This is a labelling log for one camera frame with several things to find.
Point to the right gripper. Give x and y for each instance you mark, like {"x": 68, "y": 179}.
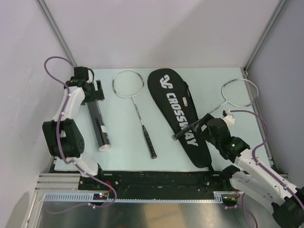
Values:
{"x": 203, "y": 121}

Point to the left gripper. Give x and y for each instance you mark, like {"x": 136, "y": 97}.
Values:
{"x": 98, "y": 95}

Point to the black shuttlecock tube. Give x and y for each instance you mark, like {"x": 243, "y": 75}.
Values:
{"x": 99, "y": 127}

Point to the black racket bag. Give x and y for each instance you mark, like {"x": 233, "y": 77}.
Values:
{"x": 172, "y": 96}

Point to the badminton racket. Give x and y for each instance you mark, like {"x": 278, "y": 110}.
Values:
{"x": 128, "y": 83}
{"x": 238, "y": 93}

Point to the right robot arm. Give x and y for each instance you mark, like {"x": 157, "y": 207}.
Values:
{"x": 250, "y": 175}

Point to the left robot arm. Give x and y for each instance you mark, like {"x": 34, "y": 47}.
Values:
{"x": 63, "y": 137}

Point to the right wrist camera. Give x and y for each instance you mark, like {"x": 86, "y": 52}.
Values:
{"x": 228, "y": 117}

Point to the white slotted cable duct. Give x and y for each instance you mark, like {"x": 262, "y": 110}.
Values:
{"x": 215, "y": 197}

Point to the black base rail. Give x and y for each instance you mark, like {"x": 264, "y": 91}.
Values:
{"x": 166, "y": 184}

